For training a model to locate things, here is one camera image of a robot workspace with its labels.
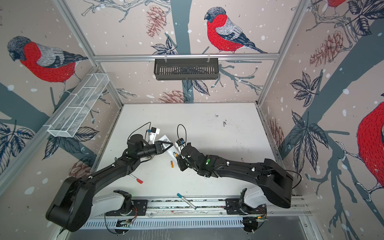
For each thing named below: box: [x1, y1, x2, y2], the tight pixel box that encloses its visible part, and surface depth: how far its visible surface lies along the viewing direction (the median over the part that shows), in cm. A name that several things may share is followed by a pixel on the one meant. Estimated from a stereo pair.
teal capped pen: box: [176, 193, 197, 210], surface depth 77 cm
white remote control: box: [158, 134, 179, 167], surface depth 81 cm
